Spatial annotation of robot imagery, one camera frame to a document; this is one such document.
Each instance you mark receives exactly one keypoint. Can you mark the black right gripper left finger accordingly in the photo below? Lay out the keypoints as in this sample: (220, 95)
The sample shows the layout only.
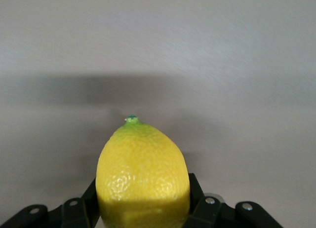
(79, 213)

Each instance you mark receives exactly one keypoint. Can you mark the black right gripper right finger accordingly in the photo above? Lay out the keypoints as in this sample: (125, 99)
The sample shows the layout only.
(205, 213)

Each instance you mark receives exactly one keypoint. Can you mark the yellow lemon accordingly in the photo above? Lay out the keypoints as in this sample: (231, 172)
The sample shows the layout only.
(143, 173)

